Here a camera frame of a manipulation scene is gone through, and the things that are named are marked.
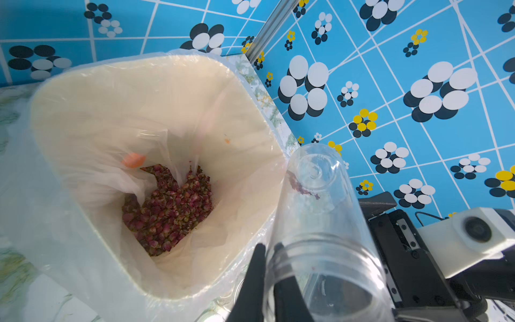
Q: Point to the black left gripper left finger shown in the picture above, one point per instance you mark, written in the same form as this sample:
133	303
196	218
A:
249	303

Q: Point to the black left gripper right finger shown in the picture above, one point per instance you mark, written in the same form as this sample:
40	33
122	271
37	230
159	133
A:
288	300

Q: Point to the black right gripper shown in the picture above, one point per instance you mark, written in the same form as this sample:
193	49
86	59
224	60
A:
414	280

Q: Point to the clear jar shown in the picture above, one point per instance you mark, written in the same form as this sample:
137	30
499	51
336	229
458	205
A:
328	242

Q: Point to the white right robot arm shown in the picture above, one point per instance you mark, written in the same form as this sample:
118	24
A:
489	281

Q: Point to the dried rose buds pile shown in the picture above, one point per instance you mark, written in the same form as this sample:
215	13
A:
171	211

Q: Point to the orange scrap inside bin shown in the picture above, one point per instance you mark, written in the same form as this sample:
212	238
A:
134	160

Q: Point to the cream plastic trash bin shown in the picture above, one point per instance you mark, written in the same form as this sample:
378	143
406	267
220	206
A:
182	110

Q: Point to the clear plastic bin liner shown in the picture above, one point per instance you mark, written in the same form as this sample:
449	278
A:
45	223

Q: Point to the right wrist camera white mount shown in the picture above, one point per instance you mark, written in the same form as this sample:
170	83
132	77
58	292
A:
469	237

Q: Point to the aluminium frame post right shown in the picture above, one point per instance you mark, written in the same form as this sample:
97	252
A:
270	28

